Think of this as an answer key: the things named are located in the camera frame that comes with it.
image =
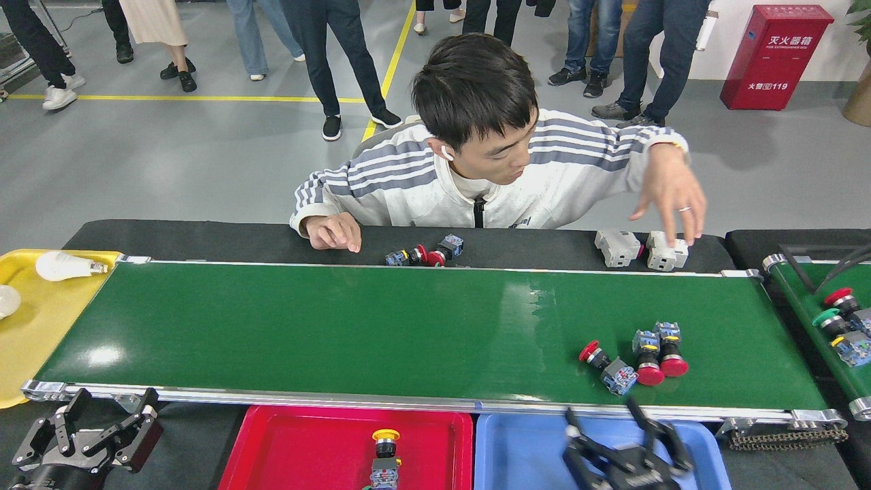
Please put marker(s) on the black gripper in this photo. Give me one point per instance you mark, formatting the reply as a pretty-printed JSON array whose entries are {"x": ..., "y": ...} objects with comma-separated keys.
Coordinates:
[
  {"x": 61, "y": 476},
  {"x": 633, "y": 476}
]

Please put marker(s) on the red push button switch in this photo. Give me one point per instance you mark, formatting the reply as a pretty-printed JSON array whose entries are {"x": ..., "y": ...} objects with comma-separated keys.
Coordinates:
[
  {"x": 838, "y": 297},
  {"x": 616, "y": 374},
  {"x": 398, "y": 257}
]

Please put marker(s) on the white circuit breaker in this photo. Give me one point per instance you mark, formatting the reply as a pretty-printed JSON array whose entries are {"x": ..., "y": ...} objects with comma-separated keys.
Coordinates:
[
  {"x": 663, "y": 257},
  {"x": 616, "y": 248}
]

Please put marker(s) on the yellow push button switch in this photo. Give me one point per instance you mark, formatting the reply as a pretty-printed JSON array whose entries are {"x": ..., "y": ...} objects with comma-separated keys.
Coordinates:
[{"x": 386, "y": 446}]

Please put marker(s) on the green push button switch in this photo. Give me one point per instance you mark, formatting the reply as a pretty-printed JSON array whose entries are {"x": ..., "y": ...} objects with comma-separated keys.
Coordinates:
[{"x": 825, "y": 317}]

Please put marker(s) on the blue plastic tray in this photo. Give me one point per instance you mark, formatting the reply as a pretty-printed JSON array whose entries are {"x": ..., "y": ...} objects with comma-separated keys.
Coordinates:
[{"x": 524, "y": 456}]

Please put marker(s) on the yellow plastic tray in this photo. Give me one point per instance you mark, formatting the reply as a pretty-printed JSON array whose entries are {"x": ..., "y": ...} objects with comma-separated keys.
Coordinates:
[{"x": 47, "y": 333}]

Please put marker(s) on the red plastic tray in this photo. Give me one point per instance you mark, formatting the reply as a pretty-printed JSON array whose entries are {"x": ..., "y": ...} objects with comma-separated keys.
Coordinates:
[{"x": 299, "y": 456}]

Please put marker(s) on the narrow green conveyor belt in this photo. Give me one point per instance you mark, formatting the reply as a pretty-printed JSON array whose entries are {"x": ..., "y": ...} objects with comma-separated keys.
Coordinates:
[{"x": 816, "y": 354}]

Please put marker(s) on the wide green conveyor belt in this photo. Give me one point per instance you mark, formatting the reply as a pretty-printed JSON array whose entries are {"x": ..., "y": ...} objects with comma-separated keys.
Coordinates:
[{"x": 374, "y": 333}]

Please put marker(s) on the person's left hand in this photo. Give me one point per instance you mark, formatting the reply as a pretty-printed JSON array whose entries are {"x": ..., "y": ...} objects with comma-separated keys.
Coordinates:
[{"x": 674, "y": 190}]

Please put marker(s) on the person's right hand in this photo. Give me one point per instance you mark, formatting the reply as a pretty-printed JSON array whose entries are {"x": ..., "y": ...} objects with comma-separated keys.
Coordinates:
[{"x": 333, "y": 233}]

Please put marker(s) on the white light bulb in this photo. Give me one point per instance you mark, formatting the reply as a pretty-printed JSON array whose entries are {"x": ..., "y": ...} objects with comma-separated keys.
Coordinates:
[
  {"x": 61, "y": 265},
  {"x": 8, "y": 303}
]

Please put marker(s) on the seated person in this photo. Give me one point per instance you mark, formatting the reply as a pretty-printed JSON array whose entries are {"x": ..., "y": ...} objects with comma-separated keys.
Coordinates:
[{"x": 422, "y": 184}]

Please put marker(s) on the silver metal cart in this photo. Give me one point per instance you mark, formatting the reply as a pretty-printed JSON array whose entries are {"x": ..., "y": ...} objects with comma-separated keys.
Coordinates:
[{"x": 13, "y": 51}]

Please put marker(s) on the standing person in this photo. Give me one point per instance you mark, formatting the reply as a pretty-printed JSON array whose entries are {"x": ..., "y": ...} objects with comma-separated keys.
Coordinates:
[
  {"x": 37, "y": 41},
  {"x": 153, "y": 20},
  {"x": 435, "y": 4},
  {"x": 674, "y": 47},
  {"x": 326, "y": 54},
  {"x": 117, "y": 24},
  {"x": 578, "y": 34},
  {"x": 248, "y": 34},
  {"x": 503, "y": 17}
]

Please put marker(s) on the red fire extinguisher cabinet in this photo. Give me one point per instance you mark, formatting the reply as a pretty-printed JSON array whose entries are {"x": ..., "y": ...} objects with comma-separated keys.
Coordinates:
[{"x": 776, "y": 61}]

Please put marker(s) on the white bottle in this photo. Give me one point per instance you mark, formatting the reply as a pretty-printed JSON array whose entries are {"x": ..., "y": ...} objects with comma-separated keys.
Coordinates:
[{"x": 708, "y": 30}]

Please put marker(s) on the green potted plant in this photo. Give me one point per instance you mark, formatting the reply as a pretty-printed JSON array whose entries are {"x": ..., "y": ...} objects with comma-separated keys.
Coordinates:
[{"x": 863, "y": 17}]

